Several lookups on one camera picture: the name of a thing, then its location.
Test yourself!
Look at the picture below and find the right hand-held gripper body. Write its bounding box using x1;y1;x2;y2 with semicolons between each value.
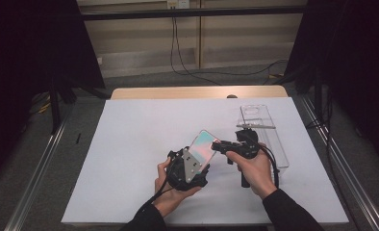
225;140;264;189

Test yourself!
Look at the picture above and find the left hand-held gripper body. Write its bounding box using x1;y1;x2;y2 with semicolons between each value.
165;147;209;193

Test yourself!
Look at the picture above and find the phone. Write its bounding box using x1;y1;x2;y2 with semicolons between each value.
188;129;222;174

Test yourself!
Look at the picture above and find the person's right hand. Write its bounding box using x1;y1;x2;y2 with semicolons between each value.
225;142;280;201

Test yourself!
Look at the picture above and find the person's left hand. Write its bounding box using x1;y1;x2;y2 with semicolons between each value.
151;157;203;219

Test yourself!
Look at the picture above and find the clear phone case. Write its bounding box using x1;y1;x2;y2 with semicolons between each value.
237;104;277;130

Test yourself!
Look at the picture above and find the clear plastic box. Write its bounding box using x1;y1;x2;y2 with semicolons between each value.
236;104;291;187

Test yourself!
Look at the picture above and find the white board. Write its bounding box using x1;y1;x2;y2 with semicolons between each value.
61;97;349;225

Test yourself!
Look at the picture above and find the wooden table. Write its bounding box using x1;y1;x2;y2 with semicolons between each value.
110;85;289;100

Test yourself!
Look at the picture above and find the black stand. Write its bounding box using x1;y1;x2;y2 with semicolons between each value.
304;68;334;129
46;75;80;135

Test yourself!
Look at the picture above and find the black curtain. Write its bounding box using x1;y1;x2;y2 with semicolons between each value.
0;0;106;186
283;0;379;169

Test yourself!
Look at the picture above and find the black horizontal bar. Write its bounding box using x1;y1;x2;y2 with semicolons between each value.
81;5;308;21

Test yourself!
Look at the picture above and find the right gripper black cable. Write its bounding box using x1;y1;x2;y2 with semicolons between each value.
259;145;281;190

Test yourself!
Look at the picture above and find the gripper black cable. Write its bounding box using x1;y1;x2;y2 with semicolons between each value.
259;145;281;190
150;177;174;206

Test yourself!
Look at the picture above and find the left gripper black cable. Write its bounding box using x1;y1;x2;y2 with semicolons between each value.
150;177;174;206

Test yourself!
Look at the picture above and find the black wall cable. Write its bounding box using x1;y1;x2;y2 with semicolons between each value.
169;16;290;87

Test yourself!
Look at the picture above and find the metal floor rail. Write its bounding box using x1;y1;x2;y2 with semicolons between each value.
4;104;75;231
299;95;379;231

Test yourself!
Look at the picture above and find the white wall socket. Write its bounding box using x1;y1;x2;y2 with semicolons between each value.
165;0;190;10

